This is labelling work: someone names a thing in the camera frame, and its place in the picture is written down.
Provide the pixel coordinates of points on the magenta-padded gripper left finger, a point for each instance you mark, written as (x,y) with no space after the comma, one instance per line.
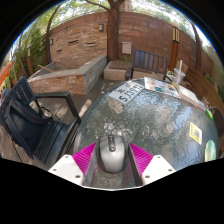
(68,168)

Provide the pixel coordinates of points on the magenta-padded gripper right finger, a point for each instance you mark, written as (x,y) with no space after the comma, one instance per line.
(156,168)

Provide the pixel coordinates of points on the grey and black computer mouse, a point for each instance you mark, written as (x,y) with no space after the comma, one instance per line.
(112,156)

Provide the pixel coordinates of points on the yellow square card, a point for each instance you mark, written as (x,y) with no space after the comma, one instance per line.
(195,132)

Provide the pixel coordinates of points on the black slatted patio chair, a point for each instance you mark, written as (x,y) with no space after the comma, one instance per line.
(23,123)

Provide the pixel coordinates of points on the dark wicker patio chair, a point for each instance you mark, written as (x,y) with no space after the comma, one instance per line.
(220,126)

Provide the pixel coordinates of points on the white licence plate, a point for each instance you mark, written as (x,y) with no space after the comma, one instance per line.
(126,93)

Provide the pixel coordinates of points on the colourful printed magazine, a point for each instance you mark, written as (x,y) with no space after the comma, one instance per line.
(161,86)

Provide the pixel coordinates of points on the stone raised garden bed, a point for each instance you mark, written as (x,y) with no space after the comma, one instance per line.
(63,81)

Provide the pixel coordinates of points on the clear plastic cup with straw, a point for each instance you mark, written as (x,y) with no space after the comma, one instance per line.
(178,76)

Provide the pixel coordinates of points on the low concrete planter box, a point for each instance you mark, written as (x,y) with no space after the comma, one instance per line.
(115,70)

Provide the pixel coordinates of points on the slim leaning tree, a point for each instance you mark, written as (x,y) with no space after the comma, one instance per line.
(198,50)

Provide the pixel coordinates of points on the thick forked tree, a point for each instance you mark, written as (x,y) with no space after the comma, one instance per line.
(113,36)

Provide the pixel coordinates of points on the wooden garden lamp post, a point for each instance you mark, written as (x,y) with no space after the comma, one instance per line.
(174,50)

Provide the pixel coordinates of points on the grey wall box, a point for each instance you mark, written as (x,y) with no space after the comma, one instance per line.
(126,47)

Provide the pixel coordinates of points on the dark wall lamp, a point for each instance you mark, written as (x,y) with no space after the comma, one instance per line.
(101,27)
(51,41)

